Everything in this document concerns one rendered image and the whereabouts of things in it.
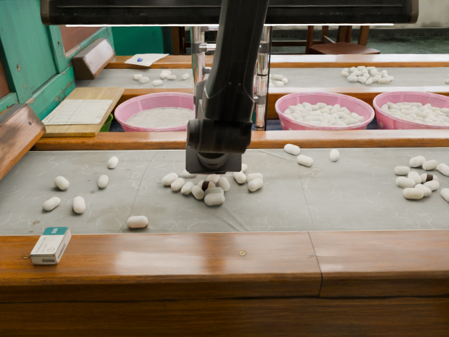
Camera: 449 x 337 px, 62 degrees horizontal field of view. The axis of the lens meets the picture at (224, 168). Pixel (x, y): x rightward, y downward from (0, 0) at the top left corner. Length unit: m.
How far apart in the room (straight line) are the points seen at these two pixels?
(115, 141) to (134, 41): 2.59
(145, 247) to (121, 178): 0.25
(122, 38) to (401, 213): 3.01
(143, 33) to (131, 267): 2.98
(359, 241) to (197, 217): 0.27
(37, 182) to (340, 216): 0.60
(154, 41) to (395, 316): 3.07
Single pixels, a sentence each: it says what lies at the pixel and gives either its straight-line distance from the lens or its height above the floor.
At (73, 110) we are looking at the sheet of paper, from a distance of 1.08.
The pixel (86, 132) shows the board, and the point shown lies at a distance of 0.94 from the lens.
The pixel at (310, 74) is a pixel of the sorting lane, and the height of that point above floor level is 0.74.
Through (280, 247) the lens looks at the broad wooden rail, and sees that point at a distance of 0.58.
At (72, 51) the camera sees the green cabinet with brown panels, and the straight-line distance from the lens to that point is 1.30.
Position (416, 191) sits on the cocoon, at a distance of 0.79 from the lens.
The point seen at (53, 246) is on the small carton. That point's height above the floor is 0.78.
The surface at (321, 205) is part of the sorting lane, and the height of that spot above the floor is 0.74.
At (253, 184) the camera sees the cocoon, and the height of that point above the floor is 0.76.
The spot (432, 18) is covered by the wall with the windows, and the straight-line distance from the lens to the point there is 6.67.
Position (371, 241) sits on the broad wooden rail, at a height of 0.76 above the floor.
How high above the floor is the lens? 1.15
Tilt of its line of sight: 31 degrees down
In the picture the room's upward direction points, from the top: straight up
